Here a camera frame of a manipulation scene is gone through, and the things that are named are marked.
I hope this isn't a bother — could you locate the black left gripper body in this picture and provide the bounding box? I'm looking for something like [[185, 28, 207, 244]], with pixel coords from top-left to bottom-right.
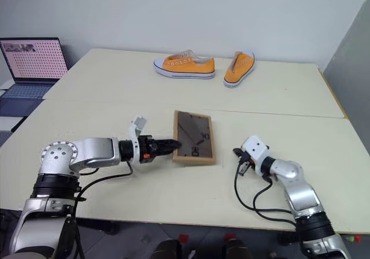
[[138, 135, 160, 164]]

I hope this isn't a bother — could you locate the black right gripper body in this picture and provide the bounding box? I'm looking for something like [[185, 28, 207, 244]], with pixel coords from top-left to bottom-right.
[[239, 152, 256, 177]]

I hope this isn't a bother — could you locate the wooden picture frame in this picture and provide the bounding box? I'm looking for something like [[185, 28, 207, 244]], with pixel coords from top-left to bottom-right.
[[172, 110, 217, 166]]

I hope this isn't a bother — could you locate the orange canvas sneaker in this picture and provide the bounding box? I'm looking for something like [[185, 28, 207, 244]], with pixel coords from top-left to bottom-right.
[[223, 50, 256, 89], [153, 49, 216, 80]]

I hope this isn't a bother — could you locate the dark rounded shape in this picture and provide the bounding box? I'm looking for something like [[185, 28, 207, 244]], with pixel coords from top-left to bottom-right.
[[151, 238, 183, 259], [225, 238, 256, 259]]

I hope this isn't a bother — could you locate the grey partition panel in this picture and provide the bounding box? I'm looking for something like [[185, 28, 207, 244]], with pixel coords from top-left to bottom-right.
[[321, 0, 370, 159]]

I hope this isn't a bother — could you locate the open laptop computer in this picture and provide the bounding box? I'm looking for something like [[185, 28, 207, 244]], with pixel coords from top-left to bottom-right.
[[0, 37, 70, 118]]

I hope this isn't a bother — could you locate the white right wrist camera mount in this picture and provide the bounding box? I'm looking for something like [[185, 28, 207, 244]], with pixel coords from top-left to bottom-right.
[[240, 135, 271, 175]]

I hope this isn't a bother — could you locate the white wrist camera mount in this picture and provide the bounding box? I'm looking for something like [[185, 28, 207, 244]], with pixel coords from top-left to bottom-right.
[[128, 114, 149, 166], [240, 135, 271, 175]]

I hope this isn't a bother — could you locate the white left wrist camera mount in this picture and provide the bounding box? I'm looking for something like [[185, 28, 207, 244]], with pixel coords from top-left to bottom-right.
[[128, 114, 149, 166]]

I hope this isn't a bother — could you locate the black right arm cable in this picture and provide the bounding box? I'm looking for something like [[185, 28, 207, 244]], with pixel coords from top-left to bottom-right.
[[234, 160, 299, 222]]

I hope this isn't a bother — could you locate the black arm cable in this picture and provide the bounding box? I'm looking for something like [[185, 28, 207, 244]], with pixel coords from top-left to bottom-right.
[[234, 160, 299, 222], [72, 158, 134, 213]]

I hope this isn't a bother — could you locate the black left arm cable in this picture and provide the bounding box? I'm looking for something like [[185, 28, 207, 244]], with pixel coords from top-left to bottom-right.
[[72, 158, 134, 213]]

